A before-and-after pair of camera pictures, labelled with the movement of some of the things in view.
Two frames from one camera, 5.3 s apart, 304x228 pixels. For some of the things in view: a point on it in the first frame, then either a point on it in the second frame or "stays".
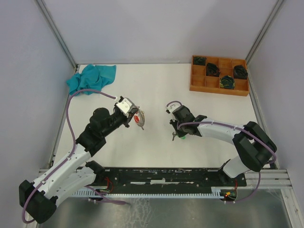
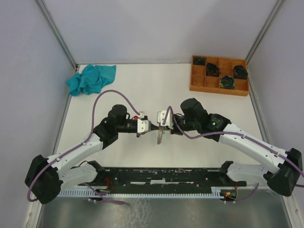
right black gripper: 179,133 stays
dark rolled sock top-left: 199,61 stays
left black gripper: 128,118 -> 153,127
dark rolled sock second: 212,70 stays
